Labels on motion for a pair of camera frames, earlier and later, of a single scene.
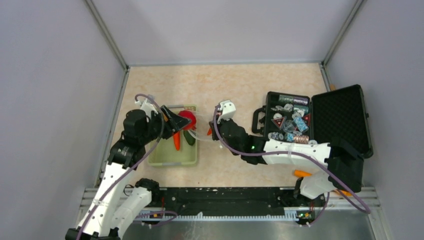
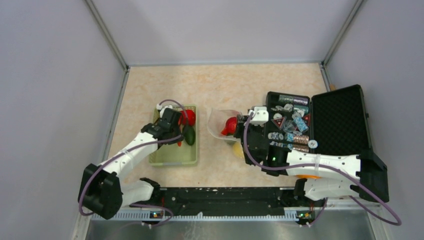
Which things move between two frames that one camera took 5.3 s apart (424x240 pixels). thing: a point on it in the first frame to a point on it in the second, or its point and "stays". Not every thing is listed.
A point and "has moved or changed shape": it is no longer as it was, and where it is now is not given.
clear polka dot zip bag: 203,131 has moved or changed shape
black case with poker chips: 340,114 stays
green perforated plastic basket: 165,154 stays
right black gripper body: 218,127 to 239,134
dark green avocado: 190,139 stays
